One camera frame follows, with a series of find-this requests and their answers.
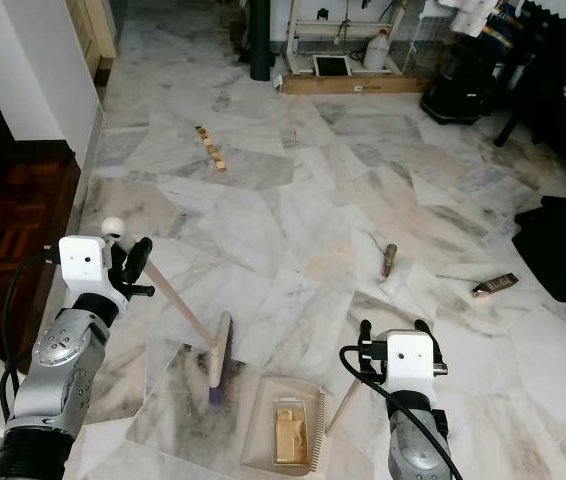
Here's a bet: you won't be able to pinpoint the beige broom with purple bristles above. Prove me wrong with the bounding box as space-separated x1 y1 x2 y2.
101 216 234 406

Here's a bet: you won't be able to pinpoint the beige long-handled dustpan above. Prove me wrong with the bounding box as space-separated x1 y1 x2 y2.
241 372 369 477

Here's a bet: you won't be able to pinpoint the brown stick wrapper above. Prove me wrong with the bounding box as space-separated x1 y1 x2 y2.
382 243 399 279

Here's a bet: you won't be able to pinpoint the dark brown flat wrapper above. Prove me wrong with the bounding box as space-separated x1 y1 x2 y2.
471 272 520 299

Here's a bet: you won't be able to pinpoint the small gold box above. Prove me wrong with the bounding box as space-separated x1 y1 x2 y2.
273 400 309 464

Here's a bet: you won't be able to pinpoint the dark wooden stairs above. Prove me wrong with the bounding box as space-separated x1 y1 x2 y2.
0 100 81 376

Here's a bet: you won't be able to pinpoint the black fabric case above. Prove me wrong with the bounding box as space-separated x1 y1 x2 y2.
511 195 566 309

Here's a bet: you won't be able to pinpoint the black vacuum cleaner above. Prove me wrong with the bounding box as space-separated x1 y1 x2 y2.
418 30 509 126

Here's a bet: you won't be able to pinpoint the long wooden plank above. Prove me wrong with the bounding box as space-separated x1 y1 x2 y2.
278 74 429 96

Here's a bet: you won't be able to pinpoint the dark green pole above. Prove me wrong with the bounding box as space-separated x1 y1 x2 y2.
248 0 274 82

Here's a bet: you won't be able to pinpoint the small black framed panel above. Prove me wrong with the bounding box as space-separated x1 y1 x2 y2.
311 55 352 79

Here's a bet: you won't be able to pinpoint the white plastic jug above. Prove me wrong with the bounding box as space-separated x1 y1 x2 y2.
361 28 392 71

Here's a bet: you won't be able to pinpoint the black table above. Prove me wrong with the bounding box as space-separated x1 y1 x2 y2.
493 0 566 151

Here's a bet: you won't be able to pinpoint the white metal rack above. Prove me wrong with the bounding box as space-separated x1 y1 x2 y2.
283 0 449 79

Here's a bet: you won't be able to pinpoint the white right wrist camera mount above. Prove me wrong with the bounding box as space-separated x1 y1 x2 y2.
385 332 442 406

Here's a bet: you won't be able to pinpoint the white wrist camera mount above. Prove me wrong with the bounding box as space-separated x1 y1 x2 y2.
385 332 442 406
59 236 119 321

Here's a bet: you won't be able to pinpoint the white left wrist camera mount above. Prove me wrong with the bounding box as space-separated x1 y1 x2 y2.
59 236 119 321

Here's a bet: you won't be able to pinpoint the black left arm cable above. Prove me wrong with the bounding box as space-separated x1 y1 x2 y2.
0 250 64 421

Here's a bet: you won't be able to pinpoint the light wooden door frame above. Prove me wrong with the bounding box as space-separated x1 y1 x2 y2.
68 0 117 86

